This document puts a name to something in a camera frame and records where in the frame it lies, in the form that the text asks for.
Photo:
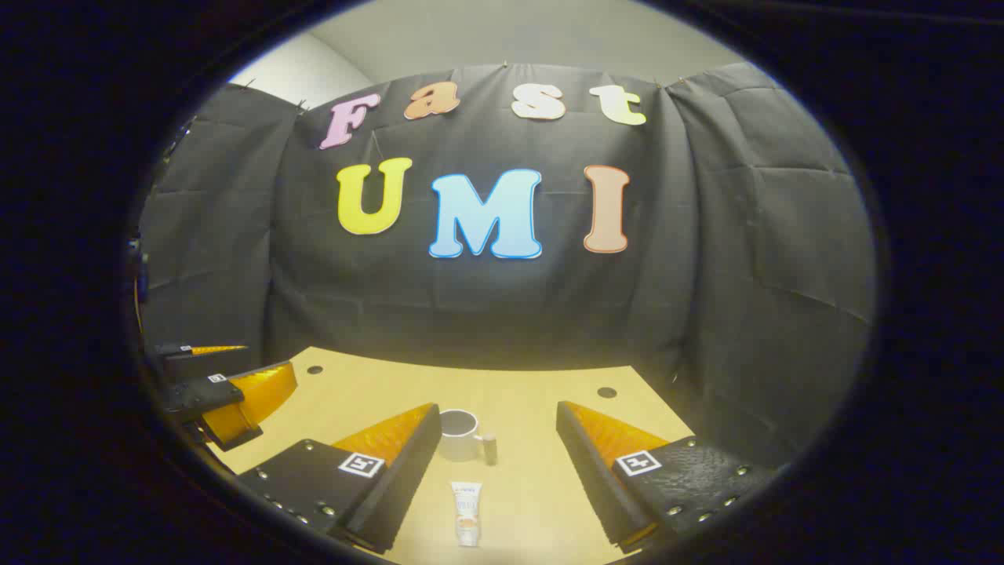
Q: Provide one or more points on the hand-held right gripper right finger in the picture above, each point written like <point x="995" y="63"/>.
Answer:
<point x="596" y="479"/>

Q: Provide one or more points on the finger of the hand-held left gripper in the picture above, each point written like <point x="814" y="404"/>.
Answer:
<point x="196" y="396"/>
<point x="205" y="366"/>

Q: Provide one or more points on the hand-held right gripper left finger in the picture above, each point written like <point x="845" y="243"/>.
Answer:
<point x="408" y="479"/>

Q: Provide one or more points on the white toothpaste tube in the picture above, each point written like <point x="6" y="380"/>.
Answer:
<point x="467" y="510"/>

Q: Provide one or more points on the wooden desktop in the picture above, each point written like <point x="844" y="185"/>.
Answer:
<point x="518" y="384"/>

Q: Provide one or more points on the black backdrop cloth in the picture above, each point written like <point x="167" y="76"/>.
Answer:
<point x="471" y="314"/>

